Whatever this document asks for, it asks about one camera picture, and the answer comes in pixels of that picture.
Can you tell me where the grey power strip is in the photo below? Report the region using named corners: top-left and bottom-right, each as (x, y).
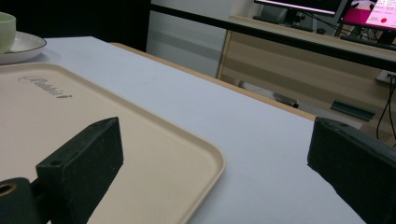
top-left (375, 69), bottom-right (396, 85)

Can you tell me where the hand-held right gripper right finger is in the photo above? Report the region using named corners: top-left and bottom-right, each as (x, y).
top-left (306, 117), bottom-right (396, 224)

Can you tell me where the white plate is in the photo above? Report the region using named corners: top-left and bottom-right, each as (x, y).
top-left (0, 31), bottom-right (48, 65)

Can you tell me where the pale green cup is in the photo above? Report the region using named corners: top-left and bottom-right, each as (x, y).
top-left (0, 11), bottom-right (17, 54)

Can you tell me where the dark computer monitor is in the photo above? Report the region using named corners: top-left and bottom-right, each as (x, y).
top-left (253, 0), bottom-right (349, 17)

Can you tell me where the computer monitor with pink screen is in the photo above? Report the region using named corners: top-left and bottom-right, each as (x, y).
top-left (337, 0), bottom-right (396, 32)

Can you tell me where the dark flat bracket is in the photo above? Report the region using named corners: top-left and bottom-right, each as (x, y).
top-left (330, 99), bottom-right (376, 122)

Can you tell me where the beige plastic tray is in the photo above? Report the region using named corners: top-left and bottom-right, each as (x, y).
top-left (0, 62), bottom-right (227, 224)

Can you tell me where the wooden desk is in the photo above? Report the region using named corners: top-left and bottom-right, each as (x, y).
top-left (216, 14), bottom-right (396, 147)

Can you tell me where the black cable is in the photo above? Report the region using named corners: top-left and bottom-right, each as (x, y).
top-left (375, 73), bottom-right (396, 142)

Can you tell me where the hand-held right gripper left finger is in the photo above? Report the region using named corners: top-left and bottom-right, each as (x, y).
top-left (35, 116), bottom-right (124, 224)

